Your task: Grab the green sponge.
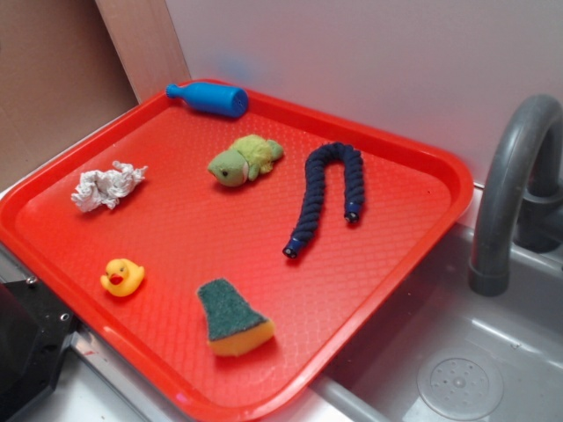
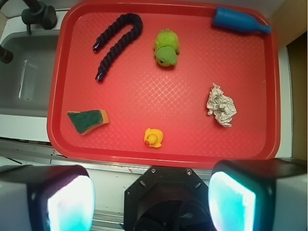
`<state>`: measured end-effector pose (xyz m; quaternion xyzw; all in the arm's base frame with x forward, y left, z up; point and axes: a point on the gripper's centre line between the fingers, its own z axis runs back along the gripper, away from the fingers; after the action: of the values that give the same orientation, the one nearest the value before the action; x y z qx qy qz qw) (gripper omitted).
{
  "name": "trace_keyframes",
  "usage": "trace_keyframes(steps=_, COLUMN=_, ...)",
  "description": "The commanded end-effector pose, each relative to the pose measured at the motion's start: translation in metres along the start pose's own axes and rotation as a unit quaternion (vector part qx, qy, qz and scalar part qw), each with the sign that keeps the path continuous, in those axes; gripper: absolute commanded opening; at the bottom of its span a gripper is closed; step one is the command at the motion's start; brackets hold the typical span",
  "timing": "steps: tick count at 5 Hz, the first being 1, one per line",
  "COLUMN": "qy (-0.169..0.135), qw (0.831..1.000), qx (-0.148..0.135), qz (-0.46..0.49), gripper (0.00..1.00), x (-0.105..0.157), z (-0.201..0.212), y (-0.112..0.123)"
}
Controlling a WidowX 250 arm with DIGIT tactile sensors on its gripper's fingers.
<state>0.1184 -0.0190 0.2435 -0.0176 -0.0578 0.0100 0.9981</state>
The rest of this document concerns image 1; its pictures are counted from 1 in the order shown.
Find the green and yellow sponge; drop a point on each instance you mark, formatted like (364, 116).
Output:
(234, 327)

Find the green plush turtle toy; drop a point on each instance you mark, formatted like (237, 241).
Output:
(245, 160)

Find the red plastic tray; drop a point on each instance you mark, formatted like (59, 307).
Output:
(316, 245)

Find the blue plastic bottle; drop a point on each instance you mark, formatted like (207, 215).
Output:
(220, 99)

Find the yellow rubber duck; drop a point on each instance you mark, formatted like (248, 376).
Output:
(122, 277)

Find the crumpled white cloth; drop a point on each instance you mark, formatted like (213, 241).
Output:
(98, 188)

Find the grey toy sink basin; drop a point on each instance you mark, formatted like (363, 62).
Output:
(437, 351)

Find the grey toy faucet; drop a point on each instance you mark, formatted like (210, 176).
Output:
(521, 203)

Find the brown cardboard panel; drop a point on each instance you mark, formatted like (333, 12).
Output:
(70, 67)

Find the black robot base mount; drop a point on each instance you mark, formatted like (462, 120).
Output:
(36, 330)

